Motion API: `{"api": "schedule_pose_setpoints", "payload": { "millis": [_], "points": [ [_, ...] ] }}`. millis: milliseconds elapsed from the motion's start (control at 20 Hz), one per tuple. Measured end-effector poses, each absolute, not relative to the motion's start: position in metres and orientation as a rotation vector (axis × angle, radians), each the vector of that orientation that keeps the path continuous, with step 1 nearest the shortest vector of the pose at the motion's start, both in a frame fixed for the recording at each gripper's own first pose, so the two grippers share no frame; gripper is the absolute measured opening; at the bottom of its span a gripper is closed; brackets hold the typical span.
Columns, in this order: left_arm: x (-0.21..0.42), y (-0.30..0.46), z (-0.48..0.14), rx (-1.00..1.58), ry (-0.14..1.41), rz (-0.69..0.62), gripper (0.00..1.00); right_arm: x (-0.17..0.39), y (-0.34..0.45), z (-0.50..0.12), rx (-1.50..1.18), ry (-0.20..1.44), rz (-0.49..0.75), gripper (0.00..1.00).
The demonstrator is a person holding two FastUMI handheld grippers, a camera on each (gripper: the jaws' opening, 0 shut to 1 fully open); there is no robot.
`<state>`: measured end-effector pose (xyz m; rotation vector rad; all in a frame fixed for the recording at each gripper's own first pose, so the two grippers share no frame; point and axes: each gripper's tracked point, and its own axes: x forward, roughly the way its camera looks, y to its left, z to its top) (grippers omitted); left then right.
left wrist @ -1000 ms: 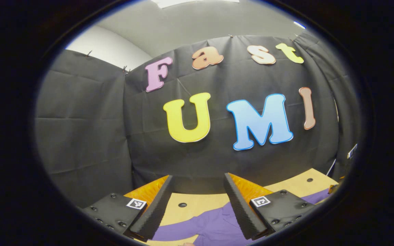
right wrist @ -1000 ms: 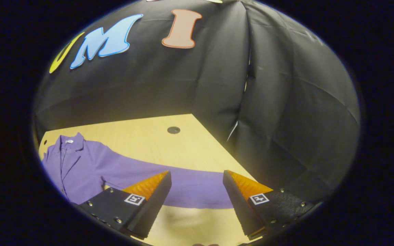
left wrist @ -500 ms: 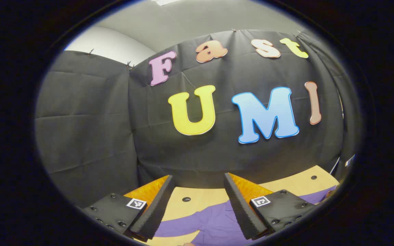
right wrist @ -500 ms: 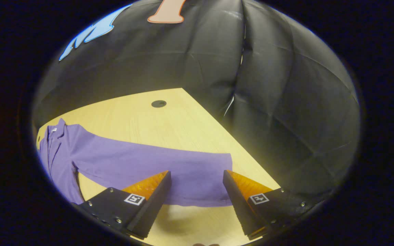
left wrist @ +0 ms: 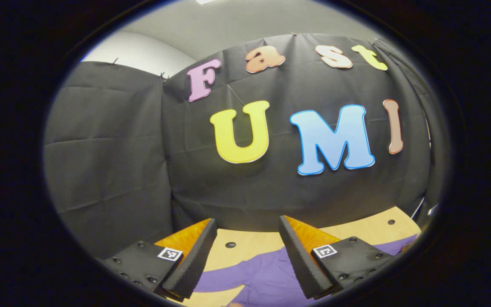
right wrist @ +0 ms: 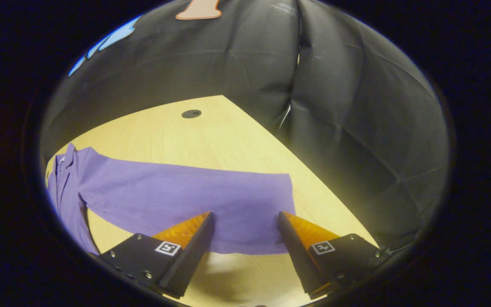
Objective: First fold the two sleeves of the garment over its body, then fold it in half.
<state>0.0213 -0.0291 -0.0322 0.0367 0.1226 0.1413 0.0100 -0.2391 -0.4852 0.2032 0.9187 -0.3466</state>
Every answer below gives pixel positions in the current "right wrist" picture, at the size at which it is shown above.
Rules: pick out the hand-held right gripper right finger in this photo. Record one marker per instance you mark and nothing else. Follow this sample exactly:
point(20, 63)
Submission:
point(298, 260)

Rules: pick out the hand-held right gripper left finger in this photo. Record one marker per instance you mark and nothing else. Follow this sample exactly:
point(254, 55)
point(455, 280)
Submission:
point(192, 260)

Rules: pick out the black backdrop cloth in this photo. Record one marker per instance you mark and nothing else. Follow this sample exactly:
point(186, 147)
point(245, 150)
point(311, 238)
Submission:
point(228, 64)

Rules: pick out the purple ribbed button cardigan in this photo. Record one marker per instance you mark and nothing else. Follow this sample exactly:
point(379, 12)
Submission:
point(186, 192)

